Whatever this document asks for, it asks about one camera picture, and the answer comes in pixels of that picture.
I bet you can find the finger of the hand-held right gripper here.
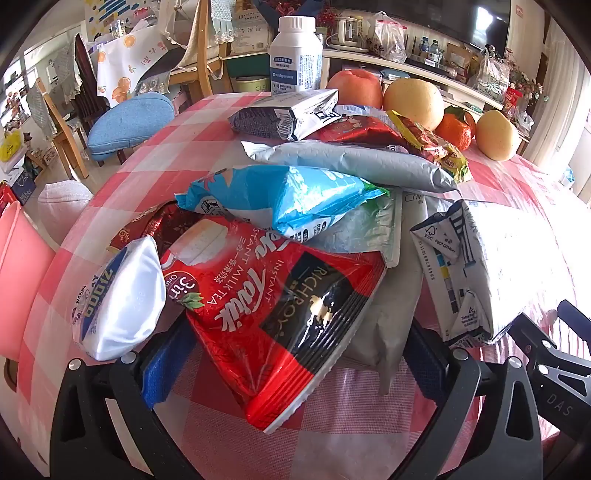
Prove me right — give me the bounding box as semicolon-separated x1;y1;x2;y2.
556;300;591;358
509;314;591;443

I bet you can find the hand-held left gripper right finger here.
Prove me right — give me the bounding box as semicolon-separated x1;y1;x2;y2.
402;318;544;480

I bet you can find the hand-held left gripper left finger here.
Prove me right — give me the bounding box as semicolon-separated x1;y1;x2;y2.
48;316;204;480

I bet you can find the white soft tissue pack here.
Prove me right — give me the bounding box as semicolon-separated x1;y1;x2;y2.
342;187;428;395

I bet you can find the red milk tea bag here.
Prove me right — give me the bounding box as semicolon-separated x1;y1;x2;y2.
161;216;387;432

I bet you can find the pink plastic bin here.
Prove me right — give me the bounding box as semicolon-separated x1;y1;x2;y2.
0;200;57;361

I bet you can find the red cartoon snack wrapper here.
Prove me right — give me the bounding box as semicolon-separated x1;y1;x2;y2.
309;115;407;151

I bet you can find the white blue-lettered pouch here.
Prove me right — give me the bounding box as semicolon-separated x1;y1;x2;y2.
71;235;167;361

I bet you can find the white milk carton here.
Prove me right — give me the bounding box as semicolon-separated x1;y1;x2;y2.
410;198;561;348

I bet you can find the green cartoon-print foil packet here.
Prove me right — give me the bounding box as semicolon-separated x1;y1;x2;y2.
305;187;404;268

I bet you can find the dark red foil wrapper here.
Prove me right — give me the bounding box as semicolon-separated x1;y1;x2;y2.
108;203;204;259

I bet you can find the white plastic bin liner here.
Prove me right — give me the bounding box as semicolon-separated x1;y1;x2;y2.
37;181;95;252

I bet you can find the small yellow pear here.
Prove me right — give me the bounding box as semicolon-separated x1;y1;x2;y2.
475;111;520;161

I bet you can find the blue snack bag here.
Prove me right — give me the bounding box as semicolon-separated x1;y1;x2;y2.
174;165;391;244

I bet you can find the grey plastic packet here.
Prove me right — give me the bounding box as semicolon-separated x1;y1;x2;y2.
241;140;459;195

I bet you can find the yellow and red snack packet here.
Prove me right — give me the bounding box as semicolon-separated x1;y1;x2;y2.
387;110;472;183

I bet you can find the orange tangerine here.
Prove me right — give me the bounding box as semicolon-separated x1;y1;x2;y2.
434;113;474;152
443;105;477;134

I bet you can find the pink checked tablecloth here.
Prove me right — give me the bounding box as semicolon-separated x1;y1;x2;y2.
14;90;591;480

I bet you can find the blue cushioned stool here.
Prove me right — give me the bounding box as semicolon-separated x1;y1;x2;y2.
88;92;176;160

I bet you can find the light wooden chair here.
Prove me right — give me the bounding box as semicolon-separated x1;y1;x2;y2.
36;78;89;181

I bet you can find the crinkled clear plastic bag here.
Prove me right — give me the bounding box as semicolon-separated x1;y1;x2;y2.
475;48;513;100

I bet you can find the large yellow pear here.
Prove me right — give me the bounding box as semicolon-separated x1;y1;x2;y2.
382;78;445;131

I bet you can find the light blue white packet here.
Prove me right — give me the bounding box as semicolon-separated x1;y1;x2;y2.
333;104;375;120

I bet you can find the yellow plastic bag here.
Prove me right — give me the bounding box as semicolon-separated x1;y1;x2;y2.
0;129;24;162

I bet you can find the silver and black snack packet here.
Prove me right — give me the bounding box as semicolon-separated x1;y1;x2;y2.
228;89;340;141

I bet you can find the red apple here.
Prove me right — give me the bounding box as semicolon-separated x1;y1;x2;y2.
327;68;385;110

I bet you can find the dark wooden chair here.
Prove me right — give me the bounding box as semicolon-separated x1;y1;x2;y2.
74;34;122;123

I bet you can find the wooden chair with cloths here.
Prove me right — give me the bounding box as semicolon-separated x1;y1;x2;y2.
159;0;229;100

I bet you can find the orange-print white cloth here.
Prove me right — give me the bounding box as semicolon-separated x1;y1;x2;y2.
96;34;169;109

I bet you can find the black television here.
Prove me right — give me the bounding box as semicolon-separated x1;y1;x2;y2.
323;0;512;52

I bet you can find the white plastic bottle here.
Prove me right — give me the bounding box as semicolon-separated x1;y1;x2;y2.
269;16;324;95

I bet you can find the white electric kettle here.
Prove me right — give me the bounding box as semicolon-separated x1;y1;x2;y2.
333;16;368;51

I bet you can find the dark blue flower bouquet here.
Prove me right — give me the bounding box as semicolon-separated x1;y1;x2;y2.
252;0;340;26

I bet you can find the colourful wall sticker chart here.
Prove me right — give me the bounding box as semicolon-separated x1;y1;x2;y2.
85;0;162;35

